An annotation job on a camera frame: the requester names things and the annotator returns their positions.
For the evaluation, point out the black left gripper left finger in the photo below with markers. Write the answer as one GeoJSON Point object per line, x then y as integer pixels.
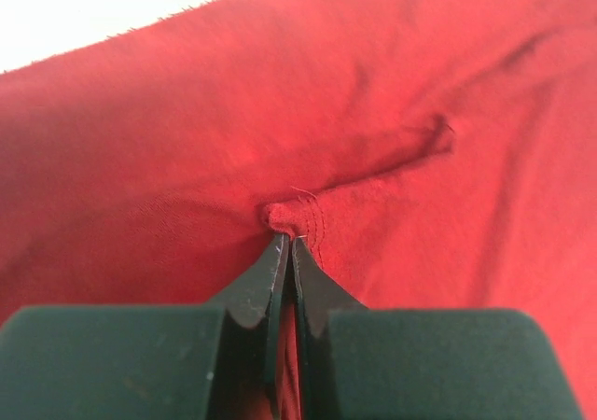
{"type": "Point", "coordinates": [216, 360]}

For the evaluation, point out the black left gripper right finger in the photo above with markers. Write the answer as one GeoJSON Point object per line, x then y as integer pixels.
{"type": "Point", "coordinates": [359, 363]}

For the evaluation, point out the red t shirt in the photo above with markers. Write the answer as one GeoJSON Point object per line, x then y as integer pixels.
{"type": "Point", "coordinates": [433, 154]}

